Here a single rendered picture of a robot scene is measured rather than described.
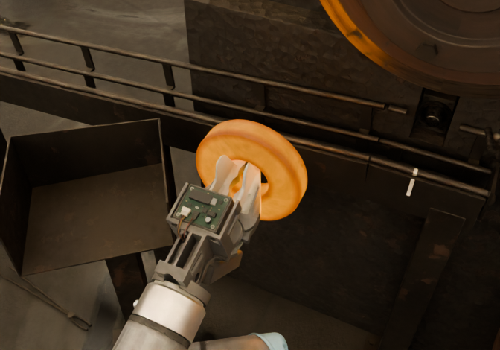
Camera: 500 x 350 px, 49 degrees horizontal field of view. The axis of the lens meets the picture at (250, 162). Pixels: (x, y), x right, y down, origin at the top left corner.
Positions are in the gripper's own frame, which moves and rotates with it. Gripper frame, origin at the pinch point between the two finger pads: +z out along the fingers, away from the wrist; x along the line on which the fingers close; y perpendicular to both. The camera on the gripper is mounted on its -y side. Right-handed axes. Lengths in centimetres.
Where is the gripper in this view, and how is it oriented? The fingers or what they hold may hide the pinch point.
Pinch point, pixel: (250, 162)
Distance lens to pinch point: 73.4
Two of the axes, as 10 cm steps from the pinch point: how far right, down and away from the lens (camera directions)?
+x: -9.1, -2.8, 3.1
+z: 4.0, -8.1, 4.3
